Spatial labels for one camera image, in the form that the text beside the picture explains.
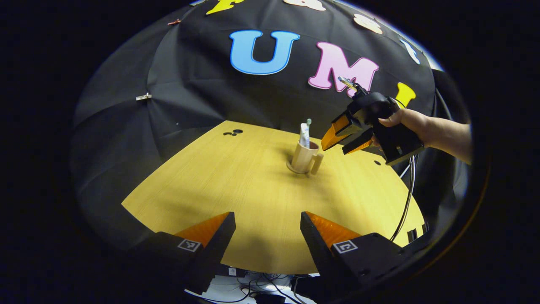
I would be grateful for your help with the white toothpaste tube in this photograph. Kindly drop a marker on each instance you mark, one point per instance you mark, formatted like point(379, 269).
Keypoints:
point(304, 137)

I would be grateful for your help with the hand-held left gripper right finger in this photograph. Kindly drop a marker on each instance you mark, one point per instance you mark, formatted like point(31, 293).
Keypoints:
point(318, 249)

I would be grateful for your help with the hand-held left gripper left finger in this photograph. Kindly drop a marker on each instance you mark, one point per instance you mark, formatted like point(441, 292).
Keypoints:
point(215, 249)

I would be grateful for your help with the orange clip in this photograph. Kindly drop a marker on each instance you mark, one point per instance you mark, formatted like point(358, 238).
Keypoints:
point(174, 21)

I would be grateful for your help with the white clip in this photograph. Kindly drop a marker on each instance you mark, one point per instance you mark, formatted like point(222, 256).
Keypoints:
point(144, 96)

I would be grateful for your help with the wooden desktop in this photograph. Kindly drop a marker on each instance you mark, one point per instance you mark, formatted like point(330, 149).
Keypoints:
point(253, 190)

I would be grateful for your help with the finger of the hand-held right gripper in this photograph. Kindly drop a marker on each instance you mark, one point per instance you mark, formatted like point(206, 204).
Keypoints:
point(358, 141)
point(337, 131)

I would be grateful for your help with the round brown coaster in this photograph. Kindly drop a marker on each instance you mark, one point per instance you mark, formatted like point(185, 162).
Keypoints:
point(290, 167)

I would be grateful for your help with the black backdrop cloth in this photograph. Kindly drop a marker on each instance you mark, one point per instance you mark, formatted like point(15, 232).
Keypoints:
point(190, 97)

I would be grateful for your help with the beige cup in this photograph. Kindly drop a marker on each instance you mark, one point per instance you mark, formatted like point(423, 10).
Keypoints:
point(301, 158)

